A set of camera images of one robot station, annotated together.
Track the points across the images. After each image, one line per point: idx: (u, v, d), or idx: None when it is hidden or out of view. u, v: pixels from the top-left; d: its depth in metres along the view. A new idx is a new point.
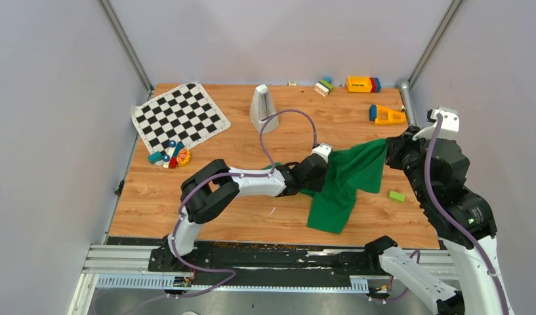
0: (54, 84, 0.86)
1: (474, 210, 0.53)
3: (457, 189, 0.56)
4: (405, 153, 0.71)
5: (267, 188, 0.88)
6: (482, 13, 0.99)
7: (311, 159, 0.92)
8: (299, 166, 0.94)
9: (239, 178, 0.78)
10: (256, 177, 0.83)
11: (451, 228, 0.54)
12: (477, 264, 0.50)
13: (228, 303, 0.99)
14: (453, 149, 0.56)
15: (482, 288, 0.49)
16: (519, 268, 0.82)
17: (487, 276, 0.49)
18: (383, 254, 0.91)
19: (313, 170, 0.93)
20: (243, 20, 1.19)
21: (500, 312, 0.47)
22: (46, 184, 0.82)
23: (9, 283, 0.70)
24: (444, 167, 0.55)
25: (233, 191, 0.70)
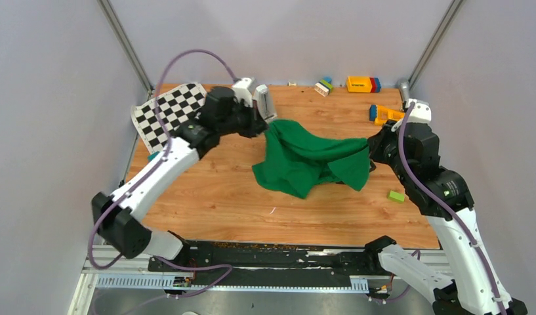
0: (54, 84, 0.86)
1: (448, 182, 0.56)
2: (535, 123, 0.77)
3: (432, 167, 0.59)
4: (386, 144, 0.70)
5: (180, 166, 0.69)
6: (481, 13, 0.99)
7: (212, 96, 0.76)
8: (203, 111, 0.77)
9: (129, 197, 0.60)
10: (148, 179, 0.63)
11: (429, 201, 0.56)
12: (459, 236, 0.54)
13: (228, 303, 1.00)
14: (425, 129, 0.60)
15: (468, 261, 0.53)
16: (517, 267, 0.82)
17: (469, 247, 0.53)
18: (382, 252, 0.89)
19: (220, 108, 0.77)
20: (242, 19, 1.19)
21: (485, 277, 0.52)
22: (46, 184, 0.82)
23: (8, 282, 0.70)
24: (417, 145, 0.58)
25: (130, 222, 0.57)
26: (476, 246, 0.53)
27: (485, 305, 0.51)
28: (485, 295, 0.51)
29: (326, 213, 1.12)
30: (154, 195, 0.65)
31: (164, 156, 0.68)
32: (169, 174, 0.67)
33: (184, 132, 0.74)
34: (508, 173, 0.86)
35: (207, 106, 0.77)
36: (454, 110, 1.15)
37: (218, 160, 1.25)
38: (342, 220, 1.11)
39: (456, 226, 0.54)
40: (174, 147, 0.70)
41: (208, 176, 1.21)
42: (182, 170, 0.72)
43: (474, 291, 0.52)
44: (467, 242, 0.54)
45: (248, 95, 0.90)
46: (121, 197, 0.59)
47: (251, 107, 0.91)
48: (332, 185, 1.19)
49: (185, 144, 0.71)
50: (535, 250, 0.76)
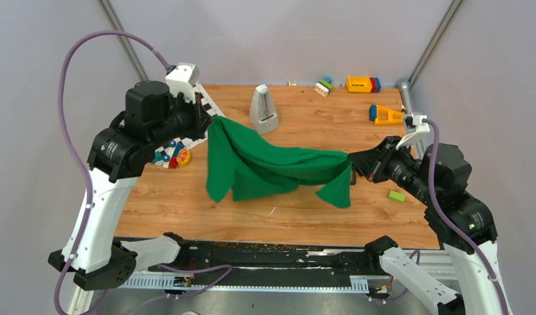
0: (54, 84, 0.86)
1: (474, 215, 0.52)
2: (533, 123, 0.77)
3: (458, 193, 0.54)
4: (392, 165, 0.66)
5: (115, 198, 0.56)
6: (481, 13, 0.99)
7: (133, 96, 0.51)
8: (126, 116, 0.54)
9: (78, 258, 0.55)
10: (82, 231, 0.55)
11: (451, 232, 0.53)
12: (479, 270, 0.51)
13: (229, 304, 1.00)
14: (454, 154, 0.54)
15: (483, 294, 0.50)
16: (515, 266, 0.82)
17: (487, 280, 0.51)
18: (382, 256, 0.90)
19: (147, 111, 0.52)
20: (242, 19, 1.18)
21: (500, 313, 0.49)
22: (46, 184, 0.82)
23: (9, 281, 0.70)
24: (444, 175, 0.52)
25: (86, 285, 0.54)
26: (495, 281, 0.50)
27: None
28: None
29: (326, 213, 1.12)
30: (109, 233, 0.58)
31: (88, 202, 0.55)
32: (109, 214, 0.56)
33: (98, 155, 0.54)
34: (508, 173, 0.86)
35: (130, 109, 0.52)
36: (453, 110, 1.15)
37: None
38: (342, 220, 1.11)
39: (476, 258, 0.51)
40: (94, 184, 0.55)
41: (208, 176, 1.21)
42: (124, 195, 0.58)
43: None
44: (485, 275, 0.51)
45: (191, 88, 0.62)
46: (67, 263, 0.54)
47: (196, 102, 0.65)
48: None
49: (103, 178, 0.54)
50: (533, 251, 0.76)
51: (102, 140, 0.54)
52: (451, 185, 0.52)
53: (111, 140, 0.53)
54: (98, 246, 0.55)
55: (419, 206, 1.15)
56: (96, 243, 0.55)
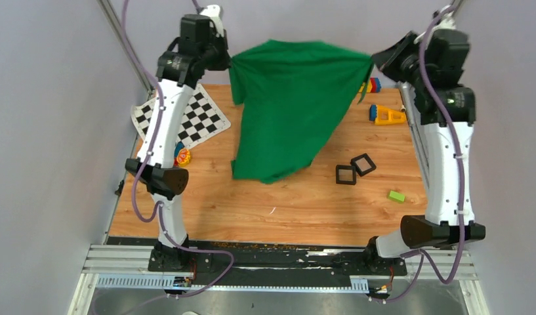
0: (55, 84, 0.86)
1: (457, 93, 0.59)
2: (532, 123, 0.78)
3: (449, 77, 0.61)
4: (401, 58, 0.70)
5: (181, 104, 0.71)
6: (481, 14, 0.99)
7: (186, 21, 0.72)
8: (182, 39, 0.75)
9: (153, 155, 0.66)
10: (161, 129, 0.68)
11: (430, 107, 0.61)
12: (446, 145, 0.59)
13: (229, 304, 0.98)
14: (460, 37, 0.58)
15: (445, 171, 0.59)
16: (517, 266, 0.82)
17: (453, 158, 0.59)
18: (378, 243, 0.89)
19: (197, 33, 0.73)
20: (242, 20, 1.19)
21: (456, 191, 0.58)
22: (46, 184, 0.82)
23: (8, 282, 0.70)
24: (443, 50, 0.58)
25: (163, 176, 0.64)
26: (458, 159, 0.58)
27: (446, 214, 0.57)
28: (450, 205, 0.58)
29: (325, 213, 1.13)
30: (173, 140, 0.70)
31: (162, 105, 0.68)
32: (175, 120, 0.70)
33: (164, 69, 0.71)
34: (508, 173, 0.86)
35: (185, 33, 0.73)
36: None
37: (218, 159, 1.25)
38: (341, 220, 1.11)
39: (445, 134, 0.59)
40: (164, 91, 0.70)
41: (208, 176, 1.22)
42: (185, 105, 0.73)
43: (439, 199, 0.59)
44: (451, 151, 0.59)
45: (220, 21, 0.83)
46: (147, 158, 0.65)
47: (224, 35, 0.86)
48: (332, 185, 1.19)
49: (174, 86, 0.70)
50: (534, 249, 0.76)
51: (166, 58, 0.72)
52: (448, 58, 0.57)
53: (175, 56, 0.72)
54: (168, 145, 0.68)
55: (419, 206, 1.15)
56: (168, 140, 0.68)
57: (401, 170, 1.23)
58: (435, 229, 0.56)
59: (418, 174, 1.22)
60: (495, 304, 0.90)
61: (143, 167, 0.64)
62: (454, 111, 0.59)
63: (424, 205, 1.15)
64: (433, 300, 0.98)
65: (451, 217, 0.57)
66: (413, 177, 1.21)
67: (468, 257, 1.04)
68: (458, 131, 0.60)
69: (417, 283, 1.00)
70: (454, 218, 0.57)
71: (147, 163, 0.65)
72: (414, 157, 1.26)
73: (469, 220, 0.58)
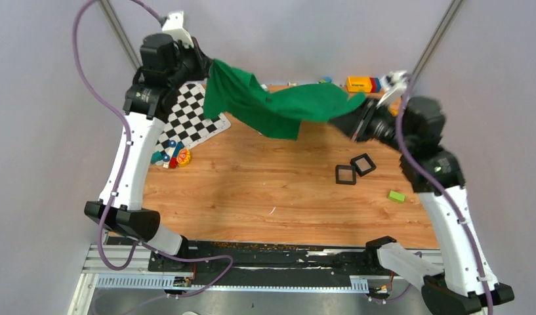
0: (54, 85, 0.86)
1: (442, 159, 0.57)
2: (530, 124, 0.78)
3: (431, 146, 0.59)
4: (374, 123, 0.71)
5: (149, 142, 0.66)
6: (480, 14, 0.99)
7: (148, 49, 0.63)
8: (145, 69, 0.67)
9: (119, 196, 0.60)
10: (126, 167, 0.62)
11: (420, 178, 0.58)
12: (447, 213, 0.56)
13: (229, 303, 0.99)
14: (434, 107, 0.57)
15: (455, 239, 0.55)
16: (516, 266, 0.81)
17: (457, 224, 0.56)
18: (381, 253, 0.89)
19: (161, 60, 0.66)
20: (241, 20, 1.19)
21: (470, 256, 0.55)
22: (47, 184, 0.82)
23: (8, 282, 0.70)
24: (422, 122, 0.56)
25: (131, 217, 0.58)
26: (462, 225, 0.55)
27: (469, 285, 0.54)
28: (470, 273, 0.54)
29: (326, 213, 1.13)
30: (141, 179, 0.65)
31: (129, 140, 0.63)
32: (144, 156, 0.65)
33: (134, 102, 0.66)
34: (506, 174, 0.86)
35: (147, 62, 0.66)
36: (452, 110, 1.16)
37: (218, 159, 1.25)
38: (342, 220, 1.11)
39: (444, 201, 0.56)
40: (133, 125, 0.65)
41: (208, 176, 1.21)
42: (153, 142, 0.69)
43: (456, 269, 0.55)
44: (453, 218, 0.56)
45: (185, 33, 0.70)
46: (111, 199, 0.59)
47: (194, 46, 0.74)
48: (332, 185, 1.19)
49: (142, 119, 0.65)
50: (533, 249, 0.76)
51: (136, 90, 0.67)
52: (426, 130, 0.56)
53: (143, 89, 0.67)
54: (136, 182, 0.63)
55: (419, 205, 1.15)
56: (135, 179, 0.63)
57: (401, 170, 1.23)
58: (464, 302, 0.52)
59: None
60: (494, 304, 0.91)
61: (106, 210, 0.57)
62: (443, 179, 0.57)
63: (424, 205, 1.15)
64: None
65: (475, 285, 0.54)
66: None
67: None
68: (454, 196, 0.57)
69: None
70: (477, 285, 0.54)
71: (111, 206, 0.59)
72: None
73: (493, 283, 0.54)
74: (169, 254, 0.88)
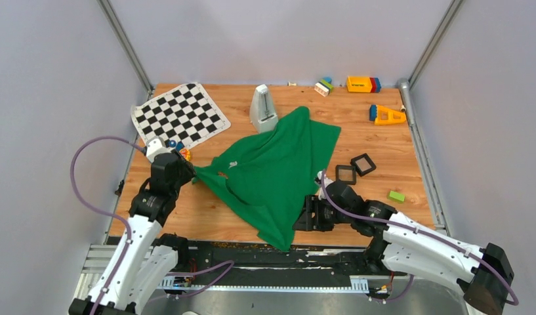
0: (54, 84, 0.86)
1: (376, 207, 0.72)
2: (528, 125, 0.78)
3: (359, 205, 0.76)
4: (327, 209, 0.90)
5: (147, 243, 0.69)
6: (479, 14, 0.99)
7: (157, 166, 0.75)
8: (152, 180, 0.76)
9: (108, 293, 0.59)
10: (124, 260, 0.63)
11: (372, 230, 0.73)
12: (404, 233, 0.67)
13: (229, 303, 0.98)
14: (338, 184, 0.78)
15: (423, 243, 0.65)
16: (514, 266, 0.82)
17: (416, 235, 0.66)
18: (390, 260, 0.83)
19: (168, 174, 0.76)
20: (242, 20, 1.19)
21: (445, 246, 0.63)
22: (46, 184, 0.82)
23: (10, 281, 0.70)
24: (341, 199, 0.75)
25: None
26: (418, 230, 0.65)
27: (466, 264, 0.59)
28: (458, 258, 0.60)
29: None
30: (132, 277, 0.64)
31: (130, 237, 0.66)
32: (139, 254, 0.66)
33: (139, 206, 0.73)
34: (505, 174, 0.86)
35: (155, 175, 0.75)
36: (451, 110, 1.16)
37: None
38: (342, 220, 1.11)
39: (393, 226, 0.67)
40: (134, 226, 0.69)
41: None
42: (149, 242, 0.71)
43: (449, 261, 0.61)
44: (411, 232, 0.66)
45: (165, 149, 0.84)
46: (100, 296, 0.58)
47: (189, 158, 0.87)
48: None
49: (143, 220, 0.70)
50: (531, 249, 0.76)
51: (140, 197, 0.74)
52: (347, 200, 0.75)
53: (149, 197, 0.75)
54: (127, 279, 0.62)
55: (419, 205, 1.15)
56: (128, 276, 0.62)
57: (401, 170, 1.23)
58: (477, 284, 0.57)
59: (418, 174, 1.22)
60: None
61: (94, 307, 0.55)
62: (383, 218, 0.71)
63: (424, 206, 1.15)
64: (433, 300, 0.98)
65: (470, 263, 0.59)
66: (413, 177, 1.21)
67: None
68: (397, 220, 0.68)
69: (417, 283, 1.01)
70: (472, 262, 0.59)
71: (98, 303, 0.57)
72: (414, 157, 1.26)
73: (478, 251, 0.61)
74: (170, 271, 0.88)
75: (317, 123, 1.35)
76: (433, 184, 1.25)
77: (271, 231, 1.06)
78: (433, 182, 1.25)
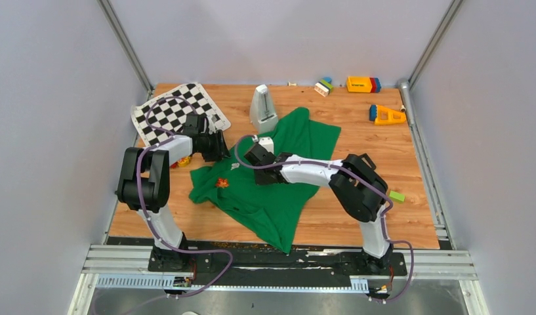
0: (53, 84, 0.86)
1: (279, 156, 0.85)
2: (529, 125, 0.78)
3: (269, 157, 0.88)
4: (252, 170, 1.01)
5: (182, 147, 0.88)
6: (479, 14, 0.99)
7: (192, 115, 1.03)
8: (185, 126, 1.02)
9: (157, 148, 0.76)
10: (169, 143, 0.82)
11: (277, 176, 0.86)
12: (292, 167, 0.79)
13: (228, 304, 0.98)
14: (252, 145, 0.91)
15: (304, 170, 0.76)
16: (515, 266, 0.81)
17: (299, 165, 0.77)
18: (369, 249, 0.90)
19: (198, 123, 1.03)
20: (242, 20, 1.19)
21: (316, 167, 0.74)
22: (46, 186, 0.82)
23: (8, 283, 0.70)
24: (252, 155, 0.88)
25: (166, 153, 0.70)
26: (302, 161, 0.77)
27: (328, 174, 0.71)
28: (322, 172, 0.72)
29: (325, 213, 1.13)
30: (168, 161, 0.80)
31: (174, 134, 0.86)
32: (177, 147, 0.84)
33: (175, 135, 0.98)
34: (505, 174, 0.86)
35: (188, 122, 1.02)
36: (451, 110, 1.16)
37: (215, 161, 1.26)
38: (341, 220, 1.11)
39: (285, 165, 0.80)
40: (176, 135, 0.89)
41: None
42: (183, 151, 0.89)
43: (319, 176, 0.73)
44: (297, 165, 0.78)
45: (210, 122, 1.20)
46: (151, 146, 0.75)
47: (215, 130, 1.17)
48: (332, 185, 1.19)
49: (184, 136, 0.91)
50: (533, 249, 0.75)
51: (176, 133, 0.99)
52: (256, 155, 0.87)
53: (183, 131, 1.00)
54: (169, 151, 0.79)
55: (419, 206, 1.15)
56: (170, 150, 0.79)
57: (401, 170, 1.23)
58: (338, 188, 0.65)
59: (418, 174, 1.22)
60: (493, 302, 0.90)
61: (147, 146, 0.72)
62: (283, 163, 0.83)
63: (424, 206, 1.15)
64: (433, 300, 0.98)
65: (330, 171, 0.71)
66: (413, 177, 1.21)
67: (468, 257, 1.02)
68: (290, 160, 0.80)
69: (417, 283, 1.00)
70: (332, 171, 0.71)
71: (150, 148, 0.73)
72: (414, 157, 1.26)
73: (340, 162, 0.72)
74: (171, 245, 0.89)
75: (317, 123, 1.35)
76: (433, 184, 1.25)
77: (271, 233, 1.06)
78: (433, 182, 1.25)
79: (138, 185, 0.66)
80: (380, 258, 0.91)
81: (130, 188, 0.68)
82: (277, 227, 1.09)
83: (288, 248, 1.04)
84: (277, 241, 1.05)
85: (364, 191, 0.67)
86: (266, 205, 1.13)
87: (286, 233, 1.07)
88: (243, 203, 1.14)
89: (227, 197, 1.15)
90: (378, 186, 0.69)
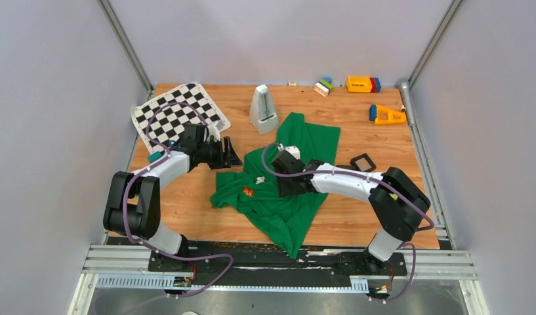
0: (53, 84, 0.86)
1: (309, 163, 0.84)
2: (529, 124, 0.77)
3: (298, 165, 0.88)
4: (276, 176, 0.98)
5: (178, 167, 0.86)
6: (479, 14, 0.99)
7: (190, 126, 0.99)
8: (185, 138, 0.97)
9: (149, 172, 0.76)
10: (163, 162, 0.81)
11: (306, 186, 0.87)
12: (325, 176, 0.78)
13: (228, 304, 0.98)
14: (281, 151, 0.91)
15: (338, 180, 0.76)
16: (515, 265, 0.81)
17: (332, 174, 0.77)
18: (374, 249, 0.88)
19: (197, 134, 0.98)
20: (241, 20, 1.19)
21: (353, 179, 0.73)
22: (46, 185, 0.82)
23: (8, 282, 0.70)
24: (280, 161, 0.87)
25: (155, 182, 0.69)
26: (335, 171, 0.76)
27: (367, 188, 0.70)
28: (361, 185, 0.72)
29: (325, 213, 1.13)
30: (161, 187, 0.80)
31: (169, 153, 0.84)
32: (171, 168, 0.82)
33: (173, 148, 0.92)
34: (505, 174, 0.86)
35: (187, 134, 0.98)
36: (451, 110, 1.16)
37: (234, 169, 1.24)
38: (341, 220, 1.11)
39: (316, 174, 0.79)
40: (174, 151, 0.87)
41: (208, 176, 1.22)
42: (178, 170, 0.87)
43: (356, 189, 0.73)
44: (330, 174, 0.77)
45: (216, 130, 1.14)
46: (142, 170, 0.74)
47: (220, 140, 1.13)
48: None
49: (180, 152, 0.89)
50: (532, 249, 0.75)
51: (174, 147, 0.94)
52: (284, 160, 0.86)
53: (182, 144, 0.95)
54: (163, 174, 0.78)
55: None
56: (164, 172, 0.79)
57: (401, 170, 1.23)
58: (380, 203, 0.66)
59: (418, 174, 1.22)
60: (493, 302, 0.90)
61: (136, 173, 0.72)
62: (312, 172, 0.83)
63: None
64: (433, 300, 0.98)
65: (371, 186, 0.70)
66: (413, 177, 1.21)
67: (468, 257, 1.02)
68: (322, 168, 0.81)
69: (417, 283, 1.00)
70: (372, 184, 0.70)
71: (140, 174, 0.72)
72: (414, 157, 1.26)
73: (380, 174, 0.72)
74: (169, 253, 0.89)
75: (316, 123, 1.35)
76: (433, 184, 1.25)
77: (284, 236, 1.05)
78: (433, 182, 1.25)
79: (123, 215, 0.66)
80: (384, 260, 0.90)
81: (116, 216, 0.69)
82: (290, 231, 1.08)
83: (295, 253, 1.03)
84: (290, 244, 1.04)
85: (405, 208, 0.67)
86: (282, 210, 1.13)
87: (297, 236, 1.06)
88: (260, 207, 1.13)
89: (246, 203, 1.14)
90: (420, 202, 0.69)
